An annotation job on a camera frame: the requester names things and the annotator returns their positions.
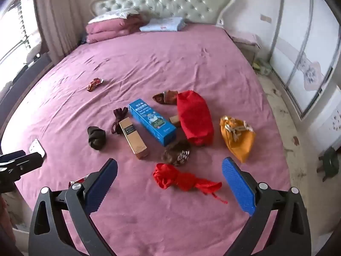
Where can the red cloth bag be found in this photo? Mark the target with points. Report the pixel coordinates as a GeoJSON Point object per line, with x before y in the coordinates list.
{"type": "Point", "coordinates": [195, 117]}

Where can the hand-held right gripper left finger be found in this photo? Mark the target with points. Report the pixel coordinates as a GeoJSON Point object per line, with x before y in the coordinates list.
{"type": "Point", "coordinates": [102, 186]}

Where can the red knotted cloth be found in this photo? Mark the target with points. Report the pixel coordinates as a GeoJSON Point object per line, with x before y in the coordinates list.
{"type": "Point", "coordinates": [183, 181]}

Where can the green item on floor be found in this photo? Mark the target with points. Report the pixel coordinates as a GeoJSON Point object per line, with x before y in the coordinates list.
{"type": "Point", "coordinates": [262, 66]}

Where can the brown cloth bundle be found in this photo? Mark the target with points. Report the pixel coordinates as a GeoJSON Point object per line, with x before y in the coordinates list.
{"type": "Point", "coordinates": [166, 97]}

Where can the red and white wrapper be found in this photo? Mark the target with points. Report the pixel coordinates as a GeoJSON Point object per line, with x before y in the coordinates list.
{"type": "Point", "coordinates": [76, 183]}

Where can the small wooden block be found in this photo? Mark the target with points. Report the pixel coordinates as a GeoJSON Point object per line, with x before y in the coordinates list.
{"type": "Point", "coordinates": [174, 120]}

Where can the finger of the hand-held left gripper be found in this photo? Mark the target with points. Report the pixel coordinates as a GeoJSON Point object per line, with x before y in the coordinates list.
{"type": "Point", "coordinates": [24, 165]}
{"type": "Point", "coordinates": [13, 156]}

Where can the white sliding-door wardrobe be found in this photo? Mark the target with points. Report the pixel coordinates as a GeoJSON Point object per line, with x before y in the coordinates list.
{"type": "Point", "coordinates": [301, 45]}

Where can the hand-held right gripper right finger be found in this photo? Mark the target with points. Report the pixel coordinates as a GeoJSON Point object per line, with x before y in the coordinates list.
{"type": "Point", "coordinates": [238, 186]}

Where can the beige curtain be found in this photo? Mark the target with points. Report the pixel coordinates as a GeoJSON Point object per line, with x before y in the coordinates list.
{"type": "Point", "coordinates": [56, 13]}

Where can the tan wall tape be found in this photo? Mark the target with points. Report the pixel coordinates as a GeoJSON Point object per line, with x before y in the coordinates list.
{"type": "Point", "coordinates": [265, 18]}

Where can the dark brown sock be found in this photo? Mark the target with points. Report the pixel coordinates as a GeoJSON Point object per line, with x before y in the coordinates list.
{"type": "Point", "coordinates": [96, 137]}

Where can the light blue folded cloth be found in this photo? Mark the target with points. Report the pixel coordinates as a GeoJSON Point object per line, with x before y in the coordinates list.
{"type": "Point", "coordinates": [162, 24]}

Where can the long gold box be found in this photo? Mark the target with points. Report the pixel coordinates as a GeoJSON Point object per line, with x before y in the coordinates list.
{"type": "Point", "coordinates": [133, 138]}

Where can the white floral cabinet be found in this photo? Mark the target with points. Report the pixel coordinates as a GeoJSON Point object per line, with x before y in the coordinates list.
{"type": "Point", "coordinates": [327, 120]}

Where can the white card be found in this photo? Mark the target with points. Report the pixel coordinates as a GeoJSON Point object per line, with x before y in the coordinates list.
{"type": "Point", "coordinates": [37, 148]}

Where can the dark green stool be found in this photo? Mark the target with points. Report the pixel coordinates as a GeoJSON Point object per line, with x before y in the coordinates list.
{"type": "Point", "coordinates": [329, 161]}

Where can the white patterned pillow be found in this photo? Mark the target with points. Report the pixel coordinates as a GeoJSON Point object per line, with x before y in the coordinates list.
{"type": "Point", "coordinates": [117, 14]}

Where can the dark brown ribbon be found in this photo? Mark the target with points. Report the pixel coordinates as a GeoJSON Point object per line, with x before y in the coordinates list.
{"type": "Point", "coordinates": [117, 120]}

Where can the blue cardboard box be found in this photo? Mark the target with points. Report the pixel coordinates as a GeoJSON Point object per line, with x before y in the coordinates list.
{"type": "Point", "coordinates": [153, 122]}

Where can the stack of pink pillows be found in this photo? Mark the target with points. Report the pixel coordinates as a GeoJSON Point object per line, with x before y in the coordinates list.
{"type": "Point", "coordinates": [112, 29]}

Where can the window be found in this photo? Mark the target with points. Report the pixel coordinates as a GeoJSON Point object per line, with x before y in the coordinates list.
{"type": "Point", "coordinates": [18, 32]}

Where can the white nightstand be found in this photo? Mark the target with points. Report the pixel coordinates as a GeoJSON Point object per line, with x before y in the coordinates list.
{"type": "Point", "coordinates": [247, 52]}

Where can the red candy wrapper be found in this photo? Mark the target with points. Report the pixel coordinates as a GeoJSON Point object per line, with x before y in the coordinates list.
{"type": "Point", "coordinates": [94, 83]}

